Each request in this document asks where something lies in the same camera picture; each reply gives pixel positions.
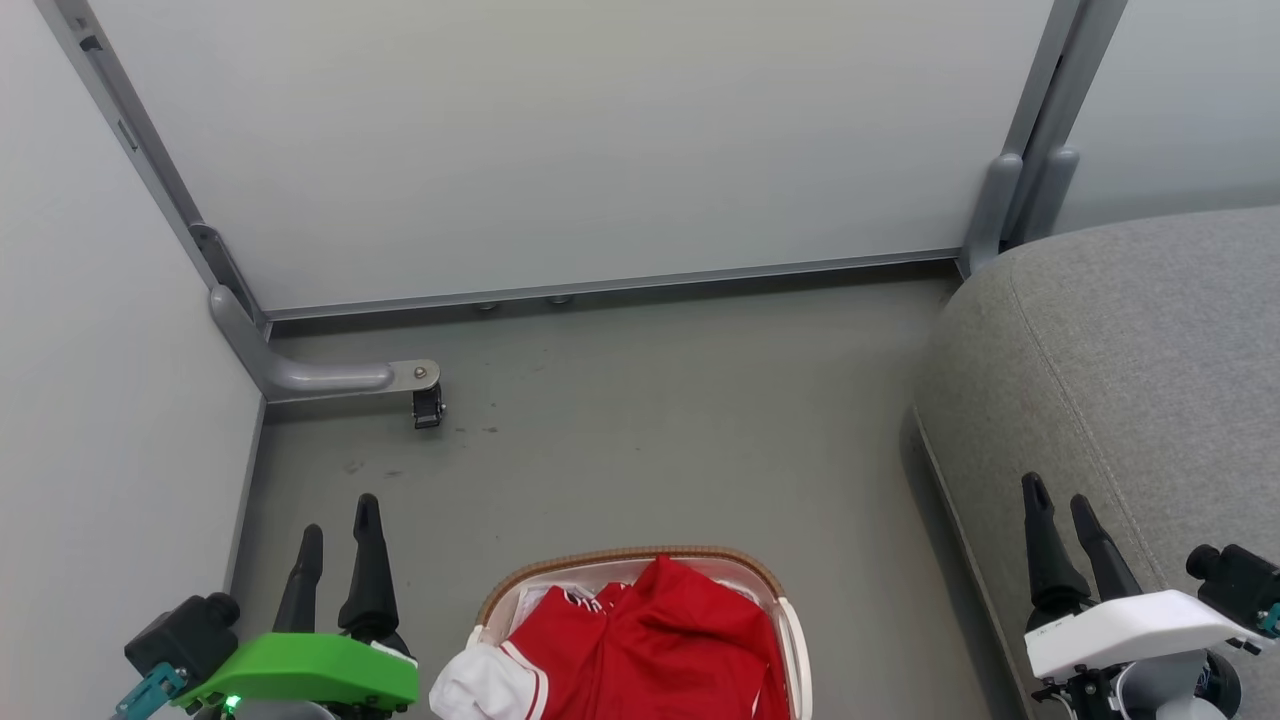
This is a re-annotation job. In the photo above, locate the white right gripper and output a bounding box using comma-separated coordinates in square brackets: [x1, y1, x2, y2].
[1020, 472, 1253, 720]

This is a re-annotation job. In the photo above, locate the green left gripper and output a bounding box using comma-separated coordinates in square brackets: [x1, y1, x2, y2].
[172, 493, 421, 720]

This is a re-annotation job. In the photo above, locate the red and white jersey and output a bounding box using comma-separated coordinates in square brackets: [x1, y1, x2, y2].
[429, 556, 793, 720]

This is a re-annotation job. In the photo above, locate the white laundry basket brown rim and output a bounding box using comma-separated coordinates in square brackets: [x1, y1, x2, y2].
[468, 545, 813, 720]

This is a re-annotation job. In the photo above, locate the grey metal partition foot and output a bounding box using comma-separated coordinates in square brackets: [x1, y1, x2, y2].
[208, 284, 442, 405]

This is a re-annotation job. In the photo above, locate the grey fabric sofa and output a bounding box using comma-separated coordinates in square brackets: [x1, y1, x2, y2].
[912, 205, 1280, 720]

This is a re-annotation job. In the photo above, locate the grey partition bottom rail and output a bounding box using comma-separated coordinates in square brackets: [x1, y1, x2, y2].
[264, 247, 963, 323]

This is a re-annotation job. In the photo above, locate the black cable with teal plug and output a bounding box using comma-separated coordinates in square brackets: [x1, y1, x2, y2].
[110, 662, 189, 720]

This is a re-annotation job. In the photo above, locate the grey slanted partition post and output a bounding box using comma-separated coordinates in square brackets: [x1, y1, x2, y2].
[35, 0, 269, 336]

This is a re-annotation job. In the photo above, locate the grey partition corner post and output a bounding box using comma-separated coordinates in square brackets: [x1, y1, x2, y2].
[958, 0, 1129, 279]

